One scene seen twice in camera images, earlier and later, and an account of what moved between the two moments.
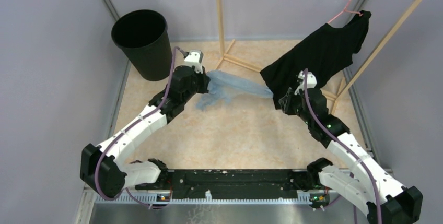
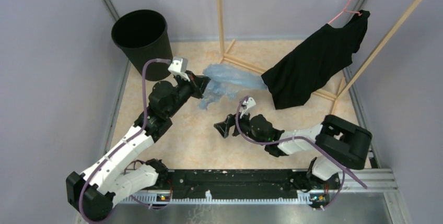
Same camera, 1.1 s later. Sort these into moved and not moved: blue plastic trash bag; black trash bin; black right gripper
Moved: black right gripper; blue plastic trash bag
Not moved: black trash bin
